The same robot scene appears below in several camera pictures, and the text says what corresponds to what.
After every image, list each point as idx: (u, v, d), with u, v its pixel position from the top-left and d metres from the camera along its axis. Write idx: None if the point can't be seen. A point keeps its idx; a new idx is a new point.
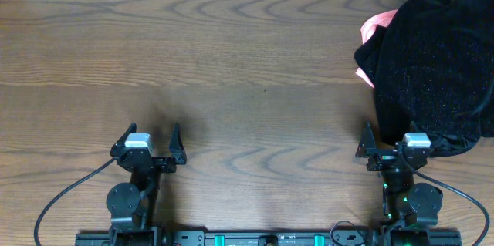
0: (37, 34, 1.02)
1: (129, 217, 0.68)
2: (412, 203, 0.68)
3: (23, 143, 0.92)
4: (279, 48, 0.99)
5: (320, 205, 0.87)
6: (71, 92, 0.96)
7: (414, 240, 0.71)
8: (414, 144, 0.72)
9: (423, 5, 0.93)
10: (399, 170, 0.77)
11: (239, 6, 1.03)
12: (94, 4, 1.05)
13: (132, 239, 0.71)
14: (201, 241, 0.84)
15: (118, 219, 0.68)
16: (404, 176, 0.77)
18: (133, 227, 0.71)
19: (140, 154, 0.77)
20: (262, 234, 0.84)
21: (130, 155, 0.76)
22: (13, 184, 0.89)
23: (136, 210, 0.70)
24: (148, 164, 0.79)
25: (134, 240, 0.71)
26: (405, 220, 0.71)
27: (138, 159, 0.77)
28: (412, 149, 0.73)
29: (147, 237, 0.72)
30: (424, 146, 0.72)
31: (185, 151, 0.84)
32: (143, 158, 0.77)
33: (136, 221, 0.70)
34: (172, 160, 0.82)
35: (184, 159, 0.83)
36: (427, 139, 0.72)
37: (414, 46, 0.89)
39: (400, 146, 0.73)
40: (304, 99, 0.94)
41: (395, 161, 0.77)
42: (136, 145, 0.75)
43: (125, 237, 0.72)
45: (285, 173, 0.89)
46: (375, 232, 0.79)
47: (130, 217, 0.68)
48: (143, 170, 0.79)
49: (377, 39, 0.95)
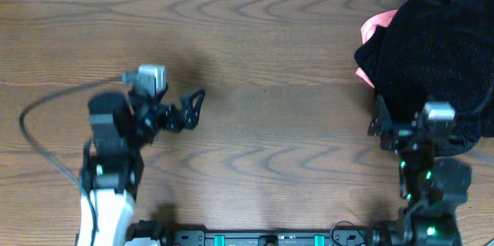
0: (36, 33, 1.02)
1: (109, 116, 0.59)
2: (437, 178, 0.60)
3: (21, 144, 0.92)
4: (279, 48, 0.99)
5: (320, 205, 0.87)
6: (71, 92, 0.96)
7: (438, 223, 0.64)
8: (435, 116, 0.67)
9: (423, 5, 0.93)
10: (417, 146, 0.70)
11: (239, 6, 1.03)
12: (93, 4, 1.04)
13: (105, 161, 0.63)
14: (201, 241, 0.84)
15: (99, 119, 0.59)
16: (422, 152, 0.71)
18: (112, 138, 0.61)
19: (147, 82, 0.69)
20: (262, 234, 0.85)
21: (139, 81, 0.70)
22: (15, 184, 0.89)
23: (121, 117, 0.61)
24: (150, 98, 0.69)
25: (107, 162, 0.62)
26: (428, 198, 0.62)
27: (146, 86, 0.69)
28: (433, 122, 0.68)
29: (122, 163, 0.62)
30: (446, 118, 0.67)
31: (197, 116, 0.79)
32: (150, 85, 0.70)
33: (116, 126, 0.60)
34: (181, 112, 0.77)
35: (194, 119, 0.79)
36: (449, 111, 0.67)
37: (414, 45, 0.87)
39: (421, 116, 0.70)
40: (304, 99, 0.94)
41: (412, 137, 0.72)
42: (148, 71, 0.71)
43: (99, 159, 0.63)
45: (285, 173, 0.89)
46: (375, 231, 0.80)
47: (110, 116, 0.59)
48: (148, 109, 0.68)
49: (376, 39, 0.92)
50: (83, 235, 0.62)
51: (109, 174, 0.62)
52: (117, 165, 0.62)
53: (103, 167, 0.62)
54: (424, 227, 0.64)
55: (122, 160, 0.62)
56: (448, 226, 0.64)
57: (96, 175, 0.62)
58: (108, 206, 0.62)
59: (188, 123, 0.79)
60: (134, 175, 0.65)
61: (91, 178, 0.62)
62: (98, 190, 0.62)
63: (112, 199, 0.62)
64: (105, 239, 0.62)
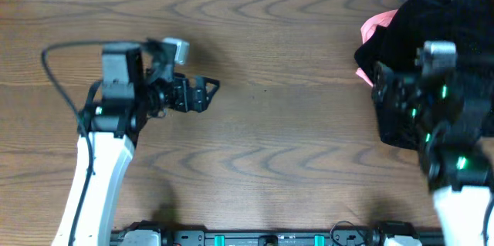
0: (36, 33, 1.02)
1: (118, 57, 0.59)
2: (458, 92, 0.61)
3: (22, 144, 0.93)
4: (279, 48, 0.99)
5: (320, 205, 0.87)
6: (72, 92, 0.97)
7: (466, 152, 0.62)
8: (438, 49, 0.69)
9: (423, 5, 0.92)
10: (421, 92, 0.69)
11: (239, 6, 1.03)
12: (93, 4, 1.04)
13: (108, 101, 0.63)
14: (201, 241, 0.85)
15: (111, 58, 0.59)
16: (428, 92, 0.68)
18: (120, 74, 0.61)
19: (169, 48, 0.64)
20: (262, 234, 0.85)
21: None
22: (15, 184, 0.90)
23: (132, 60, 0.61)
24: (170, 68, 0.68)
25: (110, 102, 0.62)
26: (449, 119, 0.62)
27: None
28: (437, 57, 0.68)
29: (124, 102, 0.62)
30: (448, 51, 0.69)
31: (208, 100, 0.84)
32: (173, 55, 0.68)
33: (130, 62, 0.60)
34: (194, 91, 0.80)
35: (204, 100, 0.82)
36: (451, 45, 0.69)
37: (414, 45, 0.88)
39: (424, 54, 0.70)
40: (304, 99, 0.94)
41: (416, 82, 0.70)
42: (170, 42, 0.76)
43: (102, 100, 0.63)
45: (285, 173, 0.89)
46: (375, 232, 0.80)
47: (120, 56, 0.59)
48: (163, 76, 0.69)
49: (376, 40, 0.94)
50: (79, 174, 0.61)
51: (108, 115, 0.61)
52: (121, 104, 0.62)
53: (103, 107, 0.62)
54: (449, 156, 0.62)
55: (124, 102, 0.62)
56: (478, 155, 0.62)
57: (94, 116, 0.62)
58: (106, 144, 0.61)
59: (197, 105, 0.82)
60: (136, 121, 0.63)
61: (89, 119, 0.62)
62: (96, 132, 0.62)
63: (110, 141, 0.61)
64: (101, 180, 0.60)
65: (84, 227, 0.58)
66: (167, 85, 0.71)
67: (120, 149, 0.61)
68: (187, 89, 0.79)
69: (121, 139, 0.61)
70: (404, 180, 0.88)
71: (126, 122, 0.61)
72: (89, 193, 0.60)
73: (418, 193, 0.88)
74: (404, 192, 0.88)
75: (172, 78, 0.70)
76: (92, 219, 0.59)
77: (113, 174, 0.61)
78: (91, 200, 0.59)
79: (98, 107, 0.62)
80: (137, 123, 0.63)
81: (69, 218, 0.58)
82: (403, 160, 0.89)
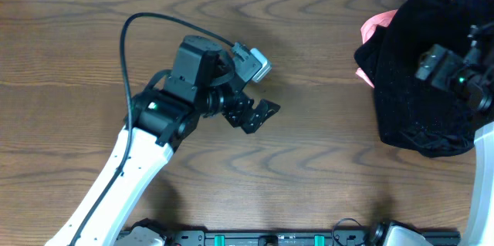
0: (35, 33, 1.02)
1: (195, 54, 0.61)
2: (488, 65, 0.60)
3: (21, 144, 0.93)
4: (279, 49, 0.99)
5: (320, 205, 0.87)
6: (71, 92, 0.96)
7: None
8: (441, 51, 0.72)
9: (423, 5, 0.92)
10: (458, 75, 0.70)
11: (239, 6, 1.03)
12: (93, 4, 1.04)
13: (163, 99, 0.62)
14: (201, 241, 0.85)
15: (187, 52, 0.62)
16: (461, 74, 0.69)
18: (190, 69, 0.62)
19: (252, 66, 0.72)
20: (262, 234, 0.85)
21: (245, 59, 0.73)
22: (14, 184, 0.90)
23: (206, 63, 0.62)
24: (241, 82, 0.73)
25: (165, 101, 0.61)
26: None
27: (244, 68, 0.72)
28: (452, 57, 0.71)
29: (182, 106, 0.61)
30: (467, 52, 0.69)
31: (259, 126, 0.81)
32: (250, 68, 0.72)
33: (203, 64, 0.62)
34: (252, 112, 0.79)
35: (256, 125, 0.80)
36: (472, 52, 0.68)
37: (414, 46, 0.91)
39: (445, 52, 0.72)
40: (304, 99, 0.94)
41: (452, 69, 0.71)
42: (257, 55, 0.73)
43: (155, 96, 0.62)
45: (285, 173, 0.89)
46: (380, 228, 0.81)
47: (196, 55, 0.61)
48: (231, 85, 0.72)
49: (377, 39, 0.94)
50: (107, 171, 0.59)
51: (159, 115, 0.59)
52: (174, 108, 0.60)
53: (156, 104, 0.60)
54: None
55: (181, 105, 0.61)
56: None
57: (146, 110, 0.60)
58: (144, 148, 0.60)
59: (248, 125, 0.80)
60: (184, 127, 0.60)
61: (138, 111, 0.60)
62: (139, 129, 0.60)
63: (151, 145, 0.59)
64: (126, 183, 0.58)
65: (92, 227, 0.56)
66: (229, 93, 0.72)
67: (160, 156, 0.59)
68: (247, 106, 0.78)
69: (162, 146, 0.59)
70: (404, 180, 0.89)
71: (175, 127, 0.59)
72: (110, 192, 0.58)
73: (419, 193, 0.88)
74: (404, 192, 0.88)
75: (239, 90, 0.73)
76: (104, 220, 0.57)
77: (138, 182, 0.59)
78: (107, 203, 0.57)
79: (151, 102, 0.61)
80: (185, 130, 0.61)
81: (85, 210, 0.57)
82: (403, 160, 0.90)
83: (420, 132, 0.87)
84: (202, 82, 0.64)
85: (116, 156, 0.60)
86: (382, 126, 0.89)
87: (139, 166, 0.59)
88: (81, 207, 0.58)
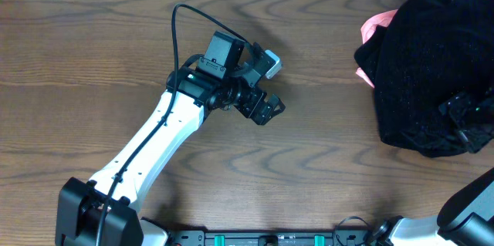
0: (35, 32, 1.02)
1: (226, 42, 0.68)
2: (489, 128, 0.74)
3: (21, 144, 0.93)
4: (279, 49, 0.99)
5: (320, 205, 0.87)
6: (71, 92, 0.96)
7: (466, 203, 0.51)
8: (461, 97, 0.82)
9: (422, 5, 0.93)
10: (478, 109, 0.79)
11: (239, 6, 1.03)
12: (93, 4, 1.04)
13: (197, 74, 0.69)
14: (201, 241, 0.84)
15: (219, 40, 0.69)
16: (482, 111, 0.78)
18: (221, 54, 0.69)
19: (265, 64, 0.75)
20: (262, 234, 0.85)
21: (260, 58, 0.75)
22: (14, 184, 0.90)
23: (235, 50, 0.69)
24: (256, 75, 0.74)
25: (200, 75, 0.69)
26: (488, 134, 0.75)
27: (258, 64, 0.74)
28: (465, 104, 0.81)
29: (214, 79, 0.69)
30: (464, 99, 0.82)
31: (268, 119, 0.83)
32: (264, 67, 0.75)
33: (232, 49, 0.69)
34: (264, 105, 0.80)
35: (267, 116, 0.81)
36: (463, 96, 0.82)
37: (414, 45, 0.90)
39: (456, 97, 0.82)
40: (304, 99, 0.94)
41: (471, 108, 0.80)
42: (269, 55, 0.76)
43: (191, 72, 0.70)
45: (285, 173, 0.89)
46: (385, 223, 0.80)
47: (228, 42, 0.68)
48: (247, 78, 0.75)
49: (377, 39, 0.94)
50: (151, 122, 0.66)
51: (195, 84, 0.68)
52: (207, 82, 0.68)
53: (194, 76, 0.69)
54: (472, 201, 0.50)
55: (214, 80, 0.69)
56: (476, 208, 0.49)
57: (185, 79, 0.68)
58: (185, 106, 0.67)
59: (259, 117, 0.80)
60: (214, 99, 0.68)
61: (181, 80, 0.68)
62: (181, 93, 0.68)
63: (190, 106, 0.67)
64: (167, 133, 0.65)
65: (137, 164, 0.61)
66: (246, 88, 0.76)
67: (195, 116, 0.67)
68: (260, 99, 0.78)
69: (199, 107, 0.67)
70: (404, 180, 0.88)
71: (208, 96, 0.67)
72: (152, 139, 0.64)
73: (419, 193, 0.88)
74: (404, 192, 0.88)
75: (254, 83, 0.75)
76: (148, 160, 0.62)
77: (177, 133, 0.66)
78: (151, 146, 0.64)
79: (190, 74, 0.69)
80: (215, 102, 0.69)
81: (130, 149, 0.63)
82: (403, 160, 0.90)
83: (420, 131, 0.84)
84: (230, 67, 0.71)
85: (160, 110, 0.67)
86: (383, 125, 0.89)
87: (180, 119, 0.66)
88: (126, 147, 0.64)
